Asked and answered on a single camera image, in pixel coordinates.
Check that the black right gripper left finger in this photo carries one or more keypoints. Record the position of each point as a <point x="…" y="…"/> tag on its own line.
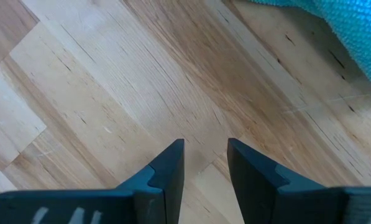
<point x="79" y="205"/>

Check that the blue microfiber towel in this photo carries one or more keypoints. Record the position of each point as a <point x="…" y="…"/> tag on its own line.
<point x="353" y="28"/>

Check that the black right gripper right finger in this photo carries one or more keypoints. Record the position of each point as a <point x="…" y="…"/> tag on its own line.
<point x="297" y="205"/>

